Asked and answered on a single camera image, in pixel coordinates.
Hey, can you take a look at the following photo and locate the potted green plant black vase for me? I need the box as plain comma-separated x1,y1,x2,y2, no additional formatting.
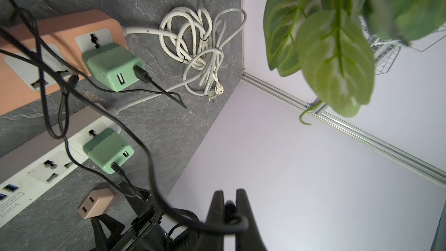
263,0,446,117

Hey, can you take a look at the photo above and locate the coiled white power cord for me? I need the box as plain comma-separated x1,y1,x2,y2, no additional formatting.
93,6,248,117

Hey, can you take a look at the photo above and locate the green charger adapter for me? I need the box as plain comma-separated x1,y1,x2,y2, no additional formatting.
82,128,135,174
82,43,143,92

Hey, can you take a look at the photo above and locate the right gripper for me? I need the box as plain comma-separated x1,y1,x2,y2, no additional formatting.
91,187,195,251

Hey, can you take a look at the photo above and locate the white wire wall shelf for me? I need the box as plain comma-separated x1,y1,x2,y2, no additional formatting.
360,17,446,76

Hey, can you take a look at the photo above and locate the orange power strip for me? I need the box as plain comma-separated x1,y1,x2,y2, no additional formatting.
1,9,127,115

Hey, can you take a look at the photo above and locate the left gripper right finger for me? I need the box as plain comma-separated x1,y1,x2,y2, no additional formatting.
235,189,267,251

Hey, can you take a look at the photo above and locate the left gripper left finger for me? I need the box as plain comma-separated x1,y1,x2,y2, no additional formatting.
195,191,225,251

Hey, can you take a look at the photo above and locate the green charger adapter top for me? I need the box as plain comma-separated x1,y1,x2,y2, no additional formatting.
82,43,143,92

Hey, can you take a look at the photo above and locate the white power strip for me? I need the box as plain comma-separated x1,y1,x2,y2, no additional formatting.
0,118,123,229

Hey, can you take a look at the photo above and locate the pink charger adapter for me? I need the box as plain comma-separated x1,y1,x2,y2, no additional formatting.
78,188,117,219

